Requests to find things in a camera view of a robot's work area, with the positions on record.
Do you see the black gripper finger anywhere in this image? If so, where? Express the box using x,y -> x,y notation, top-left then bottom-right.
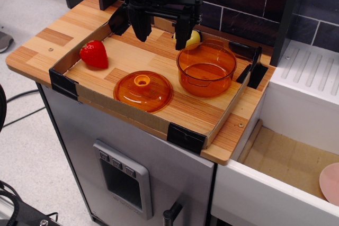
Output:
127,4 -> 151,42
175,13 -> 195,50

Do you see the black upright post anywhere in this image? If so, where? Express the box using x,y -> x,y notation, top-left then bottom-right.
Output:
270,0 -> 300,67

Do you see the orange transparent pot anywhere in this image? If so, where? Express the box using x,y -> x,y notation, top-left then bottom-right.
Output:
176,39 -> 237,97

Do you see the yellow toy potato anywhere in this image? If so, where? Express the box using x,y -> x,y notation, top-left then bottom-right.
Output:
173,30 -> 201,50

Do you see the black cable on floor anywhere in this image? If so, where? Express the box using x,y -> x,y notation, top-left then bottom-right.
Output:
2,89 -> 46,128

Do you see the pink plate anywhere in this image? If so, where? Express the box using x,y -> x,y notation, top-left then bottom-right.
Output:
319,162 -> 339,206

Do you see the black cabinet door handle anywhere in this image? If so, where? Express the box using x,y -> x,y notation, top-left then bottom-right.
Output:
163,202 -> 183,226

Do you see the red toy strawberry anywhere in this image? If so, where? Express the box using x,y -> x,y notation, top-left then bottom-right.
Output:
79,40 -> 109,69

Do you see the cardboard fence with black tape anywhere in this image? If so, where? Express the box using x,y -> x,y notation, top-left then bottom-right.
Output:
49,18 -> 274,165

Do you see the orange transparent pot lid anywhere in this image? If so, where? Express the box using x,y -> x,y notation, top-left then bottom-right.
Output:
113,71 -> 173,113

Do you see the white toy sink unit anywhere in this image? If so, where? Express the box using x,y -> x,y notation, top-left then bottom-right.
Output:
211,41 -> 338,225

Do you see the grey toy kitchen cabinet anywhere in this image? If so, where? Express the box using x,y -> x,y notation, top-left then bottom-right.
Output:
38,85 -> 215,225

